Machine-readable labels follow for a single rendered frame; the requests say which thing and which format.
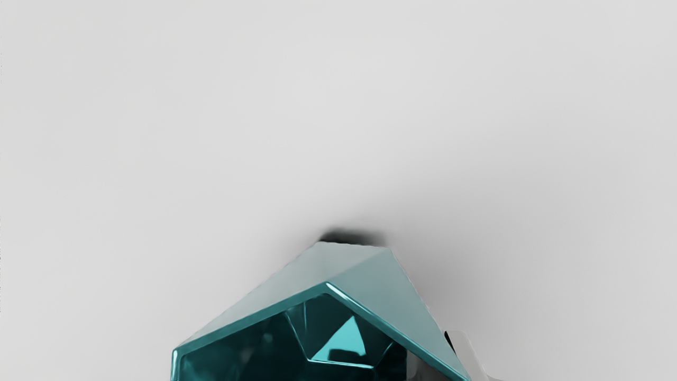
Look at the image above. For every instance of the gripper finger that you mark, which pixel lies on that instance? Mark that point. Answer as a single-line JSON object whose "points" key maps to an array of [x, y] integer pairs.
{"points": [[470, 355]]}

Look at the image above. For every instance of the teal faceted mug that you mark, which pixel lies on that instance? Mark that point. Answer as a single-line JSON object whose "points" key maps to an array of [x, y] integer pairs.
{"points": [[365, 280]]}

